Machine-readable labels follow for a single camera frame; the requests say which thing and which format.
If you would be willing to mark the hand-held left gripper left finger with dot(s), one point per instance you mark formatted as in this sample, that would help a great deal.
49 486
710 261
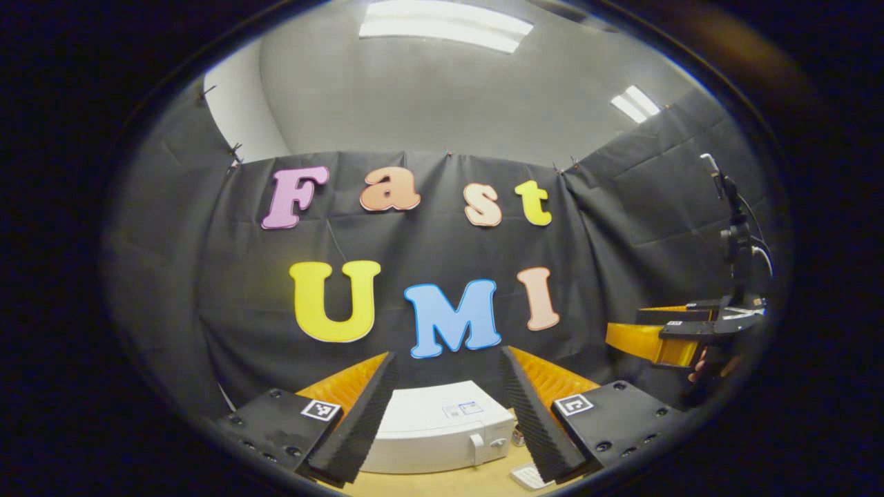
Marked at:
366 421

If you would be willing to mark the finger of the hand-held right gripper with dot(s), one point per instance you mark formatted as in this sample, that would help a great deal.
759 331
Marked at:
642 342
680 314

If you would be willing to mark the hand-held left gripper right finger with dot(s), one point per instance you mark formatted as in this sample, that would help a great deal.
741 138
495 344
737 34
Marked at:
535 421

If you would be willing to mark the white microwave oven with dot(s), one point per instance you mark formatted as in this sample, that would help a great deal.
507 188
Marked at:
435 435

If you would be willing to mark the white rectangular tray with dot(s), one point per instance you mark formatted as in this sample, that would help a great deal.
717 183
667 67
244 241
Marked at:
528 478

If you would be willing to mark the small ceiling light panel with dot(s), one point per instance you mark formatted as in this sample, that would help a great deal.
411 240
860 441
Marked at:
635 103

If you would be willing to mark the large ceiling light panel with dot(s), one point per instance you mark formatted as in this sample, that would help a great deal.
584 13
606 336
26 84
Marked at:
445 24

